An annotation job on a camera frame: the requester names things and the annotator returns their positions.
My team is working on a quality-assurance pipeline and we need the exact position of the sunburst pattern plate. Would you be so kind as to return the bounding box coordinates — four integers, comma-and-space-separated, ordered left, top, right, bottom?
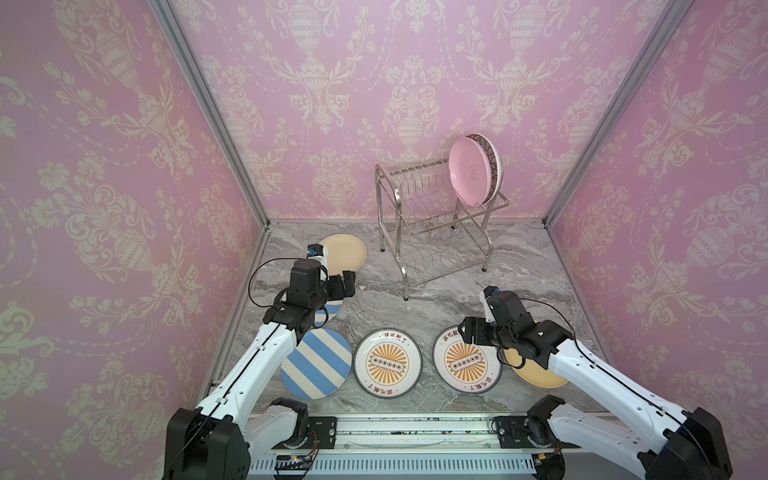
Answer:
432, 326, 502, 394
353, 328, 423, 399

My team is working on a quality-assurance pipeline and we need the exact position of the chrome wire dish rack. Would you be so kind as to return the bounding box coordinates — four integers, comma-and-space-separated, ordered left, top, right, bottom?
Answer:
374, 159, 509, 300

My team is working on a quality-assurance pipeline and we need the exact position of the pink bear plate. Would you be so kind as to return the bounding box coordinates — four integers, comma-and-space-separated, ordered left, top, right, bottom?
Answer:
448, 134, 492, 206

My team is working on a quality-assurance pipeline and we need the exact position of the petal pattern plate orange rim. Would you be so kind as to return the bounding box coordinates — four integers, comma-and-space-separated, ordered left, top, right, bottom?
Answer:
467, 133, 503, 204

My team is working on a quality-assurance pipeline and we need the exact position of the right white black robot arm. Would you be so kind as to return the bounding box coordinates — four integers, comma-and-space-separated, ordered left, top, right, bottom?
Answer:
458, 286, 733, 479

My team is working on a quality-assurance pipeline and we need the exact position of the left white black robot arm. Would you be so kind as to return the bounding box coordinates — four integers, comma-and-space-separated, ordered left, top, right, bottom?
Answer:
163, 244, 356, 479

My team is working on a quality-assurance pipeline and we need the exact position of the blue striped plate rear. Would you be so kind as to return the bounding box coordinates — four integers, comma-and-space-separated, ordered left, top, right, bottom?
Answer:
313, 300, 343, 328

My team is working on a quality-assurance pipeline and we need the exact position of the blue striped plate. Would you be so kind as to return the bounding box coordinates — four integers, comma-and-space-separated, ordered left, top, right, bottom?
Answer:
281, 328, 352, 400
313, 300, 343, 328

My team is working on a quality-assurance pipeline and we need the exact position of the cream plate back left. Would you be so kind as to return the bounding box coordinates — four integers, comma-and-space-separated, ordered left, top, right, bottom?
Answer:
320, 233, 368, 276

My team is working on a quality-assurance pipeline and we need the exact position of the yellow plate right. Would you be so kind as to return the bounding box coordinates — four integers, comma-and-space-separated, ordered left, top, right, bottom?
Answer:
504, 349, 568, 389

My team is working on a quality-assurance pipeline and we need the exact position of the blue striped plate front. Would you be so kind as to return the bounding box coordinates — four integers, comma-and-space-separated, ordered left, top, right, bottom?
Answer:
281, 328, 352, 400

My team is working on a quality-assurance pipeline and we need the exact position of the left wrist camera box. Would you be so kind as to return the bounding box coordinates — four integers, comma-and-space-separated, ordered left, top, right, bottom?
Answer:
307, 243, 329, 280

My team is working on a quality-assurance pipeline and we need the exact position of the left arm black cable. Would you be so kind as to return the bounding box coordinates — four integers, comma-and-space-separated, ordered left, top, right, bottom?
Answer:
247, 257, 331, 330

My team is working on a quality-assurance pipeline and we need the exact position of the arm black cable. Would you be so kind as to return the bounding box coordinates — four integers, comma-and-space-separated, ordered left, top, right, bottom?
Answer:
519, 297, 718, 480
247, 257, 331, 330

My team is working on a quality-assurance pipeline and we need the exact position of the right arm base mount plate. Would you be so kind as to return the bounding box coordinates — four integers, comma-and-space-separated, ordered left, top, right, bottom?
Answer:
490, 415, 555, 450

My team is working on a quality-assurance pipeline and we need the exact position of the aluminium front rail frame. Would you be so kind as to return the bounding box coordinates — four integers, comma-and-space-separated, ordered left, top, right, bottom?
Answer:
154, 411, 679, 480

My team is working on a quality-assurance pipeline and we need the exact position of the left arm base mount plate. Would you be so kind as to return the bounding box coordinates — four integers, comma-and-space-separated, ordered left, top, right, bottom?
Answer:
273, 416, 338, 450

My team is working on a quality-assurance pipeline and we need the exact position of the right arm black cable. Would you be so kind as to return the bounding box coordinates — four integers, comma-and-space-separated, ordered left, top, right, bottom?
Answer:
519, 297, 718, 480

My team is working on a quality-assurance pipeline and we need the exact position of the left aluminium corner post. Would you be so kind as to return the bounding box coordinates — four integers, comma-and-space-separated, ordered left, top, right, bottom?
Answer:
149, 0, 270, 230

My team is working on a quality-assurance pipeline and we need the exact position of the aluminium corner post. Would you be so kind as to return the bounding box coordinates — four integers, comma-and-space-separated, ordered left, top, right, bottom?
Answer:
149, 0, 270, 230
542, 0, 693, 231

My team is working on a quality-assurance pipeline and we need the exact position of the right aluminium corner post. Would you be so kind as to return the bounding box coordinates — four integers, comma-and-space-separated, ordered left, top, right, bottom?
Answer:
542, 0, 693, 231

